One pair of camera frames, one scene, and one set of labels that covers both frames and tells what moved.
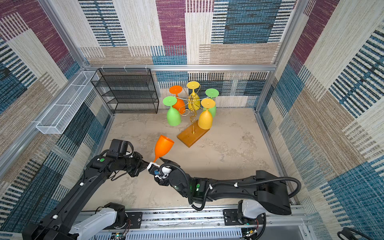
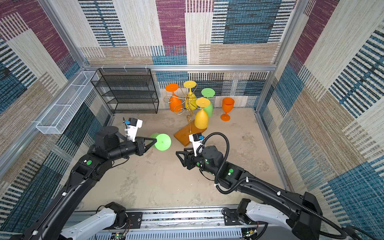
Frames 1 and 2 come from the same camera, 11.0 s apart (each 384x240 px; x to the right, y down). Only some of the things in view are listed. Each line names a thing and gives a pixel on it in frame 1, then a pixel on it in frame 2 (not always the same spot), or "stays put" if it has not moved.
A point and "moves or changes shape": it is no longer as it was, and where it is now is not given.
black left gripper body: (137, 163) → (139, 149)
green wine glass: (173, 115) → (163, 141)
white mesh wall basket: (52, 123) stays put
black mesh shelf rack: (128, 90) stays put
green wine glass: (212, 93) moves or changes shape
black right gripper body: (174, 166) → (190, 159)
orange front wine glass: (163, 146) → (227, 105)
